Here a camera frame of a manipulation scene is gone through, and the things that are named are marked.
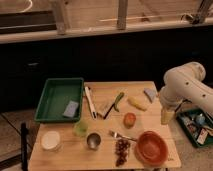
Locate green bin with items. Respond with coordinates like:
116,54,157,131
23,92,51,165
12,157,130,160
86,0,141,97
176,109,213,148

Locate black chair post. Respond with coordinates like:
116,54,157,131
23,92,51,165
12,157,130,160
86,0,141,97
21,123,28,171

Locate green plastic cup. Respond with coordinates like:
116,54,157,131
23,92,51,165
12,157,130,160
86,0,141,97
74,121,88,137

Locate metal fork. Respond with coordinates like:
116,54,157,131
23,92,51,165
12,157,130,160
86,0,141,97
109,130,137,142

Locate grey wedge block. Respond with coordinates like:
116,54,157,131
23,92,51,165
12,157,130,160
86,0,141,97
144,88,157,103

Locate green plastic tray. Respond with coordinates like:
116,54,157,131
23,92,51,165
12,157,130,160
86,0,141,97
35,78,84,123

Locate steel cup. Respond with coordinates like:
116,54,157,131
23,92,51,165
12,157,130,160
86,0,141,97
87,133,101,150

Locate orange plastic bowl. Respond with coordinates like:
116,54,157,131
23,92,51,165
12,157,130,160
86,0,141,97
135,131,168,166

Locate dark grape bunch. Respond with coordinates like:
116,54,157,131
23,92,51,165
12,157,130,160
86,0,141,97
115,139,130,167

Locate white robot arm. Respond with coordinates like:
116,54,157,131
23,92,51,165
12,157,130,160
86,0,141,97
159,62,213,125

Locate blue sponge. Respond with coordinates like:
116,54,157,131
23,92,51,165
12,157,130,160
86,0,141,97
63,101,79,117

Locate orange apple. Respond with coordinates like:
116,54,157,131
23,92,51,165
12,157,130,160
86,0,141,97
123,113,136,129

